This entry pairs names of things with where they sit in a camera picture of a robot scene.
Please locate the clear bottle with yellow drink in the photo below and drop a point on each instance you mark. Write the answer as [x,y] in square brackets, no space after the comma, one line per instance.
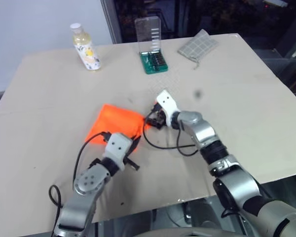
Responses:
[86,50]

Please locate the orange fabric pouch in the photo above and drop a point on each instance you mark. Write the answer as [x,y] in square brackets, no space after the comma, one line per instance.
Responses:
[113,123]

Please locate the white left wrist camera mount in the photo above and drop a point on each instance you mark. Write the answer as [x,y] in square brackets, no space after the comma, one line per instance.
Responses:
[117,145]

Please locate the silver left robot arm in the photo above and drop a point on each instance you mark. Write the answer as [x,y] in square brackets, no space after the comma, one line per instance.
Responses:
[85,182]

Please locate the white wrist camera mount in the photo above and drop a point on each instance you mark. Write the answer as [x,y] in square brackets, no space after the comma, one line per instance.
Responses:
[117,145]
[167,102]

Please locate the grey window frame post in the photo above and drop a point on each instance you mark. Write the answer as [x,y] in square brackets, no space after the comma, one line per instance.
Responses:
[111,22]

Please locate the green bit set case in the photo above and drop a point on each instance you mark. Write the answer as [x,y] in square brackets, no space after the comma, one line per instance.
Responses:
[151,47]

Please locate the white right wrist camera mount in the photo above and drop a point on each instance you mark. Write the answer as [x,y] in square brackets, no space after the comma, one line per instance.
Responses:
[167,102]

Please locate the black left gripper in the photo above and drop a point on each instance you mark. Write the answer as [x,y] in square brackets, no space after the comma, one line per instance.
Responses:
[131,151]

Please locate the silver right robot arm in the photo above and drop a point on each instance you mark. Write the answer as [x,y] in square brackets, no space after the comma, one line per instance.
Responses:
[236,187]

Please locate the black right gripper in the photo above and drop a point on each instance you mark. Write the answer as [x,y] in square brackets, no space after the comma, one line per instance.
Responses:
[160,116]

